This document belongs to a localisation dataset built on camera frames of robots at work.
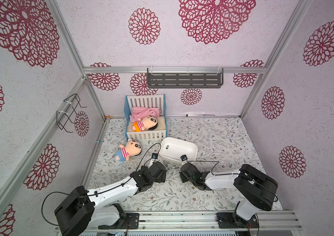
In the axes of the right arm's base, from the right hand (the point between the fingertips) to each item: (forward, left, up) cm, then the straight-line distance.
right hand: (185, 169), depth 93 cm
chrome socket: (+16, +12, +2) cm, 20 cm away
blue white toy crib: (+46, +28, +18) cm, 57 cm away
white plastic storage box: (+15, +9, 0) cm, 17 cm away
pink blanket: (+39, +33, +13) cm, 53 cm away
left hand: (-4, +17, +8) cm, 20 cm away
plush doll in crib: (+27, +25, +14) cm, 40 cm away
